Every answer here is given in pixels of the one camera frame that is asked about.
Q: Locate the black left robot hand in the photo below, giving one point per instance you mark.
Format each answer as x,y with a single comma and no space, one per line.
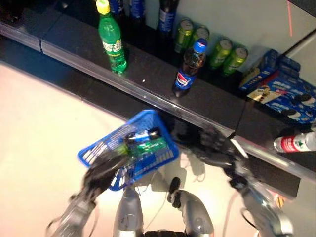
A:
101,175

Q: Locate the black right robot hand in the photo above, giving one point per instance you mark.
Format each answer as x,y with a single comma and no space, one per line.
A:
216,145

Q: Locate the blue plastic shopping basket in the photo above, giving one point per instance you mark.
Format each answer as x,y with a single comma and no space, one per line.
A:
84,158

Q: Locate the green Sprite bottle yellow cap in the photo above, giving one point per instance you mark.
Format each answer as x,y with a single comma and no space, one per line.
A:
150,146
112,42

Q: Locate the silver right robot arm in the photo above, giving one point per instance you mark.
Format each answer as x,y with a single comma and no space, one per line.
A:
266,209

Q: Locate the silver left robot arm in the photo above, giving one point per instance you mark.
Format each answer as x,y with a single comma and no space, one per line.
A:
71,217

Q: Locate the green drink can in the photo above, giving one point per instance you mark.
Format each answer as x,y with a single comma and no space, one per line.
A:
234,61
219,54
201,33
183,34

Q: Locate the silver left robot leg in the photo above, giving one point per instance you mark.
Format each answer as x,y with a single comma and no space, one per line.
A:
128,217

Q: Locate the water bottle red label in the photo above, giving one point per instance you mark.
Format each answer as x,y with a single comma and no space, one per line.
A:
291,143

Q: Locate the blue yellow cookie box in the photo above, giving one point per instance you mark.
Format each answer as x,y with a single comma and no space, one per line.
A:
256,74

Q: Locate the yellow black hazard tape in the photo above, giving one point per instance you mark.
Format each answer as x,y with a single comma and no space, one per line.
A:
280,202

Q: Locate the black robot waist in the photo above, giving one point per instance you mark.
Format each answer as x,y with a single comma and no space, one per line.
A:
165,234

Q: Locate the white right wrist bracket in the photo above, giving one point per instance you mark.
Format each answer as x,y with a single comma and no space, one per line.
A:
239,148

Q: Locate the black shelf board clear rail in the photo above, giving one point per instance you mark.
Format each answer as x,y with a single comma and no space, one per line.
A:
153,74

